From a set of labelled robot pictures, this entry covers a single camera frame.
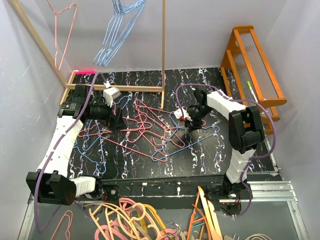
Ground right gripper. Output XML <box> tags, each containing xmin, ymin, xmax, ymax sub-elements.
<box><xmin>184</xmin><ymin>104</ymin><xmax>213</xmax><ymax>133</ymax></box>

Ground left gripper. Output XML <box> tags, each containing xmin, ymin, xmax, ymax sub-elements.
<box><xmin>87</xmin><ymin>96</ymin><xmax>127</xmax><ymax>132</ymax></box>

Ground pink wire hanger hung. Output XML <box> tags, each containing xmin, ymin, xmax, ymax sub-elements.
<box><xmin>46</xmin><ymin>0</ymin><xmax>78</xmax><ymax>71</ymax></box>

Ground light blue wire hanger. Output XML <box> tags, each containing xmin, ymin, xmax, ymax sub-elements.
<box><xmin>93</xmin><ymin>0</ymin><xmax>125</xmax><ymax>67</ymax></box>

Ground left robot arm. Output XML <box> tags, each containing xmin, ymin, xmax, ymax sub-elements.
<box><xmin>26</xmin><ymin>83</ymin><xmax>125</xmax><ymax>206</ymax></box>

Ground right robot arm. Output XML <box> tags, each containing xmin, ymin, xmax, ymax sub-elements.
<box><xmin>174</xmin><ymin>86</ymin><xmax>265</xmax><ymax>199</ymax></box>

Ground pile of plastic hangers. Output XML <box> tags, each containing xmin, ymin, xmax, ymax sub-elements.
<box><xmin>84</xmin><ymin>197</ymin><xmax>187</xmax><ymax>240</ymax></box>

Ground wooden hangers pile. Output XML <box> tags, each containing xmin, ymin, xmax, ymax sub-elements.
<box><xmin>186</xmin><ymin>186</ymin><xmax>240</xmax><ymax>240</ymax></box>

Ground pink plastic marker strip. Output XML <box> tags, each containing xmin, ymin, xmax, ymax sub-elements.
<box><xmin>74</xmin><ymin>70</ymin><xmax>96</xmax><ymax>75</ymax></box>

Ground green white pen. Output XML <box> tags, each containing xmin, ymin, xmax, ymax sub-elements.
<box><xmin>247</xmin><ymin>81</ymin><xmax>258</xmax><ymax>102</ymax></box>

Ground orange wooden shelf rack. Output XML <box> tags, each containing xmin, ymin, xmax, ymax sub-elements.
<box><xmin>220</xmin><ymin>25</ymin><xmax>287</xmax><ymax>122</ymax></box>

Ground pink hanger on glass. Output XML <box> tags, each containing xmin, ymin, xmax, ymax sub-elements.
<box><xmin>49</xmin><ymin>209</ymin><xmax>74</xmax><ymax>240</ymax></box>

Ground tangled blue wire hangers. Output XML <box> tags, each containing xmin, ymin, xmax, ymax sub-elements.
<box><xmin>69</xmin><ymin>94</ymin><xmax>220</xmax><ymax>179</ymax></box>

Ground tangled pink wire hangers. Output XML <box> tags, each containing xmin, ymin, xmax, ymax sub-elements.
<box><xmin>78</xmin><ymin>99</ymin><xmax>204</xmax><ymax>162</ymax></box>

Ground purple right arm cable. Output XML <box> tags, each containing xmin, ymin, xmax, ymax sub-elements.
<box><xmin>176</xmin><ymin>83</ymin><xmax>278</xmax><ymax>218</ymax></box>

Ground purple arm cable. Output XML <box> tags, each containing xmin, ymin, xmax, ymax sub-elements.
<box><xmin>176</xmin><ymin>83</ymin><xmax>278</xmax><ymax>218</ymax></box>
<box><xmin>33</xmin><ymin>72</ymin><xmax>111</xmax><ymax>233</ymax></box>

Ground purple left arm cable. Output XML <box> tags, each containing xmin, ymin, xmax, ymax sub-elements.
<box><xmin>33</xmin><ymin>72</ymin><xmax>111</xmax><ymax>233</ymax></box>

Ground wooden clothes rack frame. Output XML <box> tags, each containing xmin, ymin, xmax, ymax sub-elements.
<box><xmin>10</xmin><ymin>0</ymin><xmax>166</xmax><ymax>109</ymax></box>

